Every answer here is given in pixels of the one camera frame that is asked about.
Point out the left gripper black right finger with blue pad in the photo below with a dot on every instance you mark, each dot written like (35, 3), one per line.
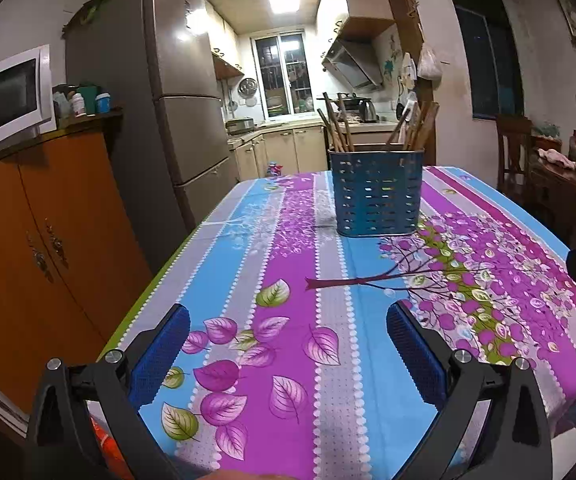
(514, 440)

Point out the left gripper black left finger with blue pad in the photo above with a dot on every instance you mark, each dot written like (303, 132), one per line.
(61, 442)

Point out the beige kitchen base cabinets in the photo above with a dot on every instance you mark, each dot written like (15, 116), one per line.
(295, 147)

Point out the kitchen window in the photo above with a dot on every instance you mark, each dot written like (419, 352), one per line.
(284, 74)

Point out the cluttered wooden side table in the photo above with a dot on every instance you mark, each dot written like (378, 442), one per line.
(552, 198)

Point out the dark wooden chair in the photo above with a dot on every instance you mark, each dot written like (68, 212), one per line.
(514, 149)

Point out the orange wooden cabinet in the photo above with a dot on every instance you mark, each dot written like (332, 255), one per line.
(70, 263)

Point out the blue perforated utensil holder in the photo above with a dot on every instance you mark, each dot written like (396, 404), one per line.
(377, 192)

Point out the floral striped tablecloth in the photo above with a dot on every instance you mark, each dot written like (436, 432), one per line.
(289, 369)

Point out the dark window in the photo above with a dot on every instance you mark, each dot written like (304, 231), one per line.
(492, 58)

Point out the electric kettle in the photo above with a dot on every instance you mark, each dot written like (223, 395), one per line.
(367, 111)

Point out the range hood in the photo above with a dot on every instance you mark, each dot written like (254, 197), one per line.
(355, 63)

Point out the white red-label bottle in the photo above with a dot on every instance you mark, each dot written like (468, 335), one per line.
(78, 105)

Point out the white microwave oven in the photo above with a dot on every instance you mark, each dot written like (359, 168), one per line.
(26, 104)

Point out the grey refrigerator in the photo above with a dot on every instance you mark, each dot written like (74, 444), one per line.
(171, 160)

